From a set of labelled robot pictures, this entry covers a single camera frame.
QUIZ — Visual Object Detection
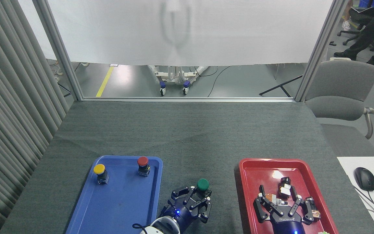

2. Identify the black office chair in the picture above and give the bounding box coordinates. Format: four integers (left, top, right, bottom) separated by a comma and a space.
337, 6, 374, 52

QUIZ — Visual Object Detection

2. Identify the red plastic tray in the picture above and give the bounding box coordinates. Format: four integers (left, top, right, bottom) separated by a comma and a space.
239, 158, 339, 234

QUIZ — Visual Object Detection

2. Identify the grey pleated curtain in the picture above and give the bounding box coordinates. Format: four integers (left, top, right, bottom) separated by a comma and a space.
0, 0, 69, 234

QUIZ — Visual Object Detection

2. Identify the black orange switch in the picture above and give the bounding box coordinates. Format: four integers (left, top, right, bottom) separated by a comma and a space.
305, 196, 321, 219

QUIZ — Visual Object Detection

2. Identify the grey mouse cable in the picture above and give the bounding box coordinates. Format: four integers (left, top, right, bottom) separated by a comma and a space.
353, 185, 374, 228

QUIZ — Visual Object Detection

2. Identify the black white switch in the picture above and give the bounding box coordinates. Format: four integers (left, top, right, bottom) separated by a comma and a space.
278, 177, 293, 199

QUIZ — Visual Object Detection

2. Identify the green push button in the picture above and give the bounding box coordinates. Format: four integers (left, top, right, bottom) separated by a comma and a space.
196, 178, 212, 199

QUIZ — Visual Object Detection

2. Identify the yellow push button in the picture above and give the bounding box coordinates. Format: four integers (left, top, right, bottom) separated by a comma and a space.
93, 164, 109, 185

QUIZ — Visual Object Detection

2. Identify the person in dark trousers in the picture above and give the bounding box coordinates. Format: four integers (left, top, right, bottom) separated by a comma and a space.
334, 0, 374, 67

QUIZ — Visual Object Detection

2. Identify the blue plastic tray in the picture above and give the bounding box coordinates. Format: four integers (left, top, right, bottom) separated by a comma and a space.
65, 155, 163, 234

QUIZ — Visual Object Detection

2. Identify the red push button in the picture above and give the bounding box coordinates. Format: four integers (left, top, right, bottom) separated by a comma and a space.
137, 156, 151, 177

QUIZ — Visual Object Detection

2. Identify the black stand leg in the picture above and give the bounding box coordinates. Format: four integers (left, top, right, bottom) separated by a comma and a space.
259, 75, 304, 98

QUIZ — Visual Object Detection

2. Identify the white screen sheet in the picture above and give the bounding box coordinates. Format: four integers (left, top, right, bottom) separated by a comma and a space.
18, 0, 335, 67

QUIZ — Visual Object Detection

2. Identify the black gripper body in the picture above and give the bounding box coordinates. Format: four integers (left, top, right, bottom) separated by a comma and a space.
269, 207, 305, 234
162, 198, 196, 232

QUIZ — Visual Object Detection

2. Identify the silver post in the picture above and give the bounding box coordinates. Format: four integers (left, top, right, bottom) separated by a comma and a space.
295, 0, 350, 102
33, 0, 83, 101

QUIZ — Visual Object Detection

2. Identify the silver rail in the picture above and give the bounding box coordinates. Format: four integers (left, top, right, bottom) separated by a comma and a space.
82, 97, 296, 103

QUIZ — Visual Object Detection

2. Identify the black floor cable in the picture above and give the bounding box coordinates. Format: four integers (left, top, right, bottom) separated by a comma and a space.
207, 66, 231, 97

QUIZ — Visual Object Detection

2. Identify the grey chair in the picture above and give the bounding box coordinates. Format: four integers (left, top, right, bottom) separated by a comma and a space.
305, 58, 374, 140

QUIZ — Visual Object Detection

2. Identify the white stand on wheels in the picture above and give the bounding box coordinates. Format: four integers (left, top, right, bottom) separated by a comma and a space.
148, 65, 210, 96

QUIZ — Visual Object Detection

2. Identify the yellow floor tape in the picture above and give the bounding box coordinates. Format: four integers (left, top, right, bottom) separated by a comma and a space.
96, 67, 114, 98

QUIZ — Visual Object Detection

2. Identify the black computer mouse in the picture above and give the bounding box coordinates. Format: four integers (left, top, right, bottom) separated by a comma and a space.
354, 167, 374, 191

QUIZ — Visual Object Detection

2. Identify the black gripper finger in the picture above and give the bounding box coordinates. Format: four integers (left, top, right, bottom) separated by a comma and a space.
171, 186, 198, 204
253, 185, 285, 223
189, 191, 213, 223
289, 187, 315, 225

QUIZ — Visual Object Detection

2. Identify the white desk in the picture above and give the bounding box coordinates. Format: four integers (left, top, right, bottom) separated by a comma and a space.
337, 156, 374, 234

